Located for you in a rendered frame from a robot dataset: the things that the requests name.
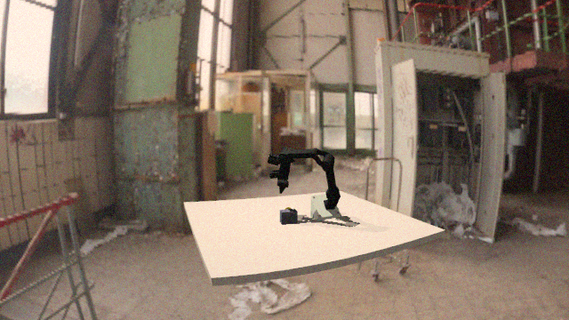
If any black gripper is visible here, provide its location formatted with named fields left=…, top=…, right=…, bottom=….
left=277, top=167, right=290, bottom=194

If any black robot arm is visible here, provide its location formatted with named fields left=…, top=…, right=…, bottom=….
left=268, top=148, right=341, bottom=210

